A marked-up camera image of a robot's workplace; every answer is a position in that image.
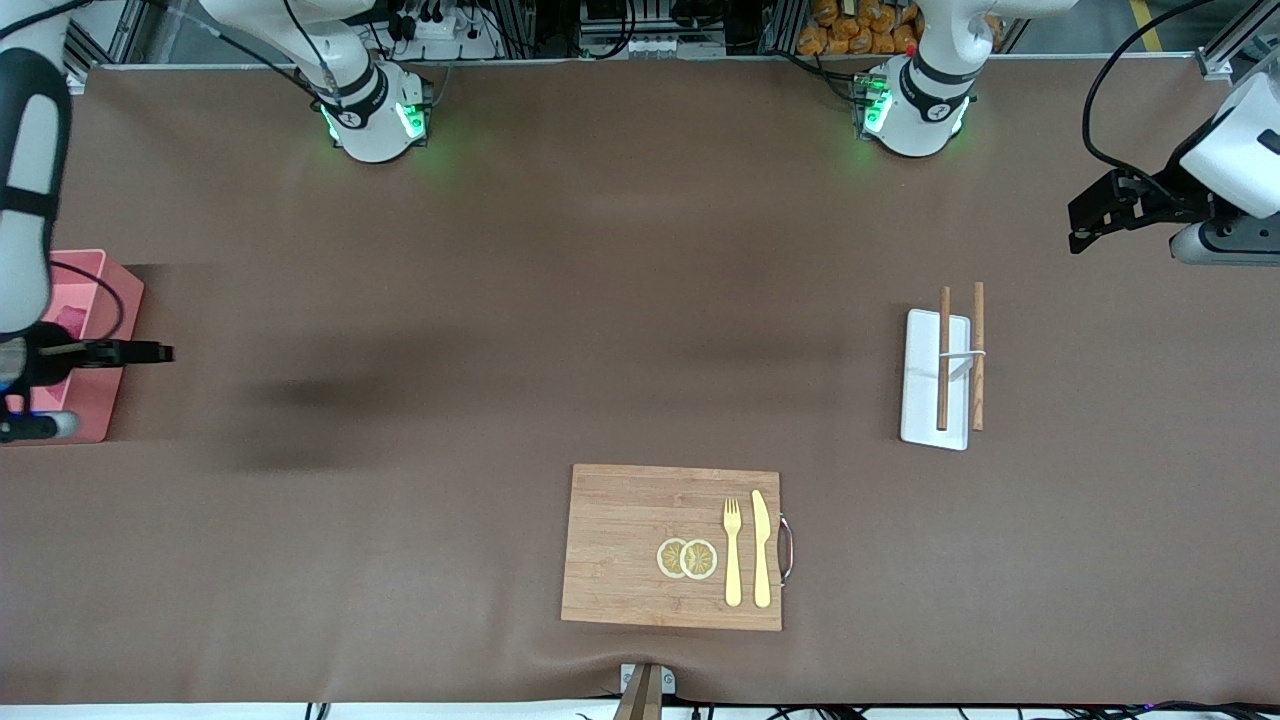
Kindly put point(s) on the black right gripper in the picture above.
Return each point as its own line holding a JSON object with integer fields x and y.
{"x": 52, "y": 357}

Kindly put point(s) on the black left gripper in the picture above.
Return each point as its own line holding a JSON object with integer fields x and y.
{"x": 1168, "y": 197}

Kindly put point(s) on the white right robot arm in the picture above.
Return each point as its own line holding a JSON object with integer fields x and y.
{"x": 30, "y": 180}

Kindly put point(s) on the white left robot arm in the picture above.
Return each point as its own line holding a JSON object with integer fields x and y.
{"x": 925, "y": 110}

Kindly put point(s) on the pink plastic bin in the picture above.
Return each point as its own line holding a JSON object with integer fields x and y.
{"x": 100, "y": 290}

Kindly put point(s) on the wooden chopsticks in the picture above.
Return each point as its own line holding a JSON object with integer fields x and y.
{"x": 978, "y": 390}

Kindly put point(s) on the white rectangular rack base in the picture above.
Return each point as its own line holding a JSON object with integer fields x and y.
{"x": 922, "y": 390}

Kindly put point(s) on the orange packaged buns pile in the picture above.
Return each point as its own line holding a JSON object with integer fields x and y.
{"x": 850, "y": 30}

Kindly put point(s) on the brown table cover mat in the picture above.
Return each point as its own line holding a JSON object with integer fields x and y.
{"x": 650, "y": 300}

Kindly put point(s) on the white power strip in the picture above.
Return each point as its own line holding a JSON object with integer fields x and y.
{"x": 445, "y": 35}

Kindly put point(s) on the yellow toy knife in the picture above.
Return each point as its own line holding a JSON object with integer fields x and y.
{"x": 761, "y": 550}

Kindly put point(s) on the white multi-socket strip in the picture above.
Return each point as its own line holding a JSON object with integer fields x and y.
{"x": 660, "y": 45}

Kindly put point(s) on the yellow toy fork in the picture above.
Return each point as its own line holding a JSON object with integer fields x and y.
{"x": 733, "y": 560}

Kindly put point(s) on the lemon slice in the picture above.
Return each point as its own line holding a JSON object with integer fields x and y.
{"x": 668, "y": 558}
{"x": 702, "y": 560}

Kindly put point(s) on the bamboo cutting board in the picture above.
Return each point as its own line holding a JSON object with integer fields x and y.
{"x": 620, "y": 550}

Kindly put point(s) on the thin white rod bracket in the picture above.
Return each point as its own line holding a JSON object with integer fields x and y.
{"x": 962, "y": 353}

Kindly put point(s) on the aluminium frame profile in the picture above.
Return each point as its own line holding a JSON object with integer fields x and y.
{"x": 1235, "y": 45}
{"x": 100, "y": 30}

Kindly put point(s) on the brown wooden post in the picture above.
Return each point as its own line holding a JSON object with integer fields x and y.
{"x": 640, "y": 700}

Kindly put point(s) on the grey metal table bracket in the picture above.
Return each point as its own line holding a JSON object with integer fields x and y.
{"x": 668, "y": 682}

